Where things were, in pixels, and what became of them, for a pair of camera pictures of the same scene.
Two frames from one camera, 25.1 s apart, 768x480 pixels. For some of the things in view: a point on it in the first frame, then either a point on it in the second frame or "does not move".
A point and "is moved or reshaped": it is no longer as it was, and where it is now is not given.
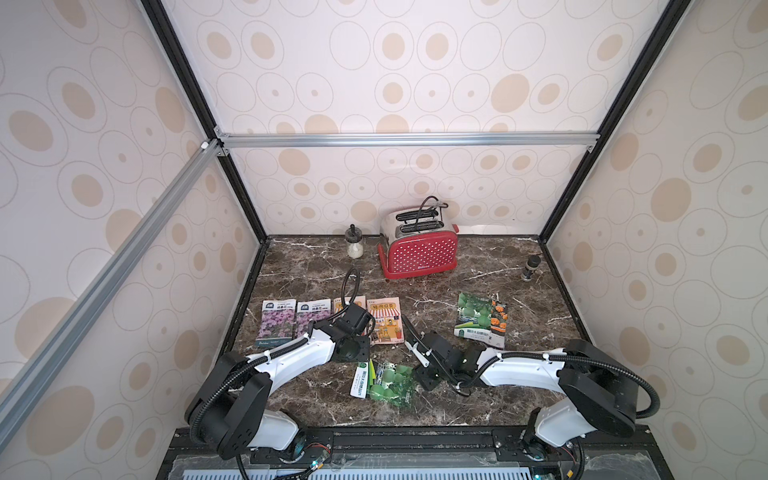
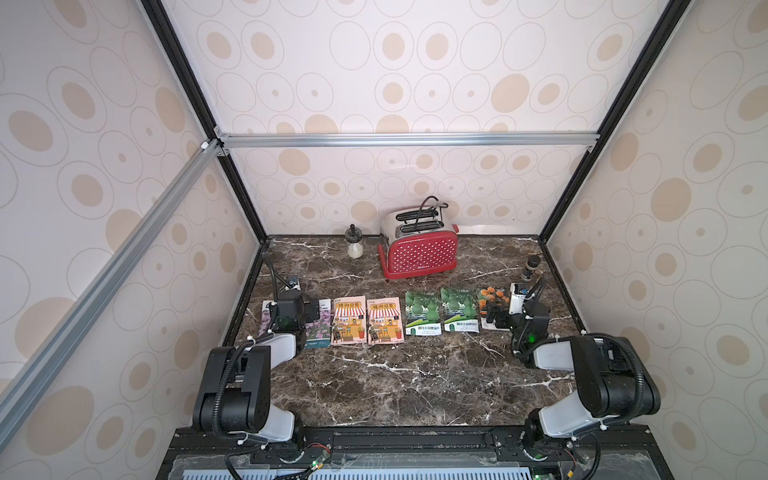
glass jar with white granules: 354,243 does not move
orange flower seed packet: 499,318 is moved or reshaped
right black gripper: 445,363 -> 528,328
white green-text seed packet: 473,319 is moved or reshaped
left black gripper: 365,354 -> 311,309
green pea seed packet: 384,381 -> 423,313
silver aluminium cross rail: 589,141 does not move
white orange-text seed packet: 388,327 does not move
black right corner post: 673,14 does not move
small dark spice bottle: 532,263 does not move
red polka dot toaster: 417,239 does not move
